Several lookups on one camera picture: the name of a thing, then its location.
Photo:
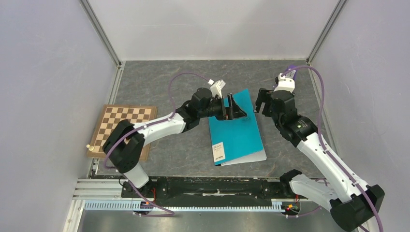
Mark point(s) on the white toothed cable duct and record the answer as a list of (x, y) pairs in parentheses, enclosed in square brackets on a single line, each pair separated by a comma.
[(124, 205)]

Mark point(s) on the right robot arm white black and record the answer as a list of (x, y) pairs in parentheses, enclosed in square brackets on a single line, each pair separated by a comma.
[(350, 200)]

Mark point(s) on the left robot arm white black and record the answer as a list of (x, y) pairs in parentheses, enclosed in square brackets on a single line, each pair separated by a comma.
[(125, 143)]

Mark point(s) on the wooden chessboard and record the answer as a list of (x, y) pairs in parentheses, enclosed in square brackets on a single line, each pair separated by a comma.
[(110, 116)]

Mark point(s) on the printed paper sheet top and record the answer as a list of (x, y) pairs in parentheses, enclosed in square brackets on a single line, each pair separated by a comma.
[(254, 157)]

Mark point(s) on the white chess pawn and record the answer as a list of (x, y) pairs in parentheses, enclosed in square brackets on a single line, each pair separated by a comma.
[(90, 147)]

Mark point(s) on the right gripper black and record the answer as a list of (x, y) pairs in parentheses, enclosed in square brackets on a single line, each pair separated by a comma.
[(264, 96)]

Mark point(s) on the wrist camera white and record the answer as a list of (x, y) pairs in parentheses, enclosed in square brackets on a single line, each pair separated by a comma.
[(216, 88), (284, 83)]

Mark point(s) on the purple metronome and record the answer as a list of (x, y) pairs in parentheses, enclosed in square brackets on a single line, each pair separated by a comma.
[(293, 73)]

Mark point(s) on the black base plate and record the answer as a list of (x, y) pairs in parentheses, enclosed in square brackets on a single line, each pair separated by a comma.
[(214, 191)]

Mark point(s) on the teal folder black inside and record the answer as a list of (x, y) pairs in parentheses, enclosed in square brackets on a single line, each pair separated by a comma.
[(232, 139)]

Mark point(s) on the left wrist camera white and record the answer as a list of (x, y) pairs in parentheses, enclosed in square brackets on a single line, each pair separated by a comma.
[(216, 88)]

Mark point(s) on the aluminium frame rail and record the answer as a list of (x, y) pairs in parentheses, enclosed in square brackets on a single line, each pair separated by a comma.
[(97, 189)]

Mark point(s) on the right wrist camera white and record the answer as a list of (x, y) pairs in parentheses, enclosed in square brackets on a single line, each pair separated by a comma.
[(284, 83)]

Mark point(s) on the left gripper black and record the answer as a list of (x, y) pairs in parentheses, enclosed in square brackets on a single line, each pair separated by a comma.
[(234, 111)]

